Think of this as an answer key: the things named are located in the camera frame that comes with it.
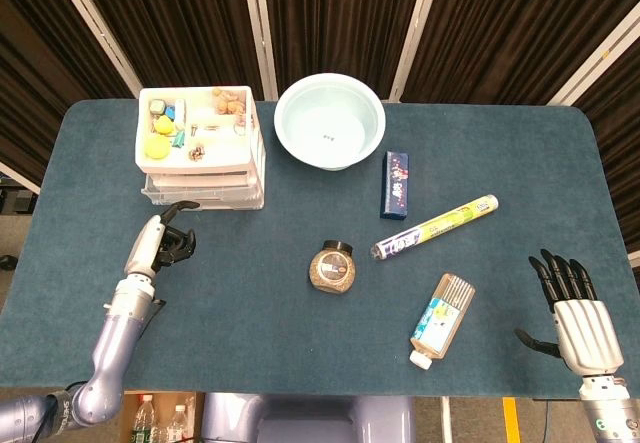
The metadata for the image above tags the dark blue cardboard box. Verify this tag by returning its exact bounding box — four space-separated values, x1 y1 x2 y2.
379 150 412 222

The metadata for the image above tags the light blue plastic basin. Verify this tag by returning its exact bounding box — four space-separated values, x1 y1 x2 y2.
272 73 388 172

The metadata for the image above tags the brown pleated curtain panel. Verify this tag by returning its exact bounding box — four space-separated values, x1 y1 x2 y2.
68 0 263 100
0 0 132 189
403 0 640 105
261 0 427 100

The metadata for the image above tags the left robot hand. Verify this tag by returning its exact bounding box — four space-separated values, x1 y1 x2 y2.
123 201 202 281

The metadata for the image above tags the ribbed bottle with white cap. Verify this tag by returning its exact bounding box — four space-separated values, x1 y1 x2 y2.
408 272 477 371

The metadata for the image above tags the brown plush toy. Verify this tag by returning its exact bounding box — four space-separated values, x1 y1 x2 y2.
211 87 247 116

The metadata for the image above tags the white plastic drawer unit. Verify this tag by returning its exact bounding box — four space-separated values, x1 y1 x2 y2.
134 85 267 212

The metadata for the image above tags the clear plastic water bottle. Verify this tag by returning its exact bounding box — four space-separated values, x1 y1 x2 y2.
131 394 157 443
166 403 190 443

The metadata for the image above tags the cling film roll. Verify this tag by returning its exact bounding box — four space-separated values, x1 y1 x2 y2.
370 193 501 263

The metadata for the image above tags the lavender robot torso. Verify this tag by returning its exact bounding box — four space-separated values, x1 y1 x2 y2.
199 391 417 443

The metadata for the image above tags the white screen frame post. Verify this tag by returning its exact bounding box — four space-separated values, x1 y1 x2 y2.
546 11 640 107
389 0 447 104
239 0 279 101
0 159 42 195
46 0 144 97

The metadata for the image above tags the blue table cloth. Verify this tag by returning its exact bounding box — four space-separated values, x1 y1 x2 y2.
0 99 640 399

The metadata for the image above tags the yellow round sponge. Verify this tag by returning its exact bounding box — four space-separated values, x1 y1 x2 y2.
144 135 171 161

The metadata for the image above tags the seed-filled glass jar black lid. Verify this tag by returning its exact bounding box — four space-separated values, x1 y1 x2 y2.
307 239 360 296

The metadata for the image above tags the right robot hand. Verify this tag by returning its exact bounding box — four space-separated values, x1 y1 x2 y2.
514 248 626 377

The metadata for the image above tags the clear plastic drawer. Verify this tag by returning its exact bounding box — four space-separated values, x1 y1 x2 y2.
143 171 256 190
147 197 266 212
140 184 262 203

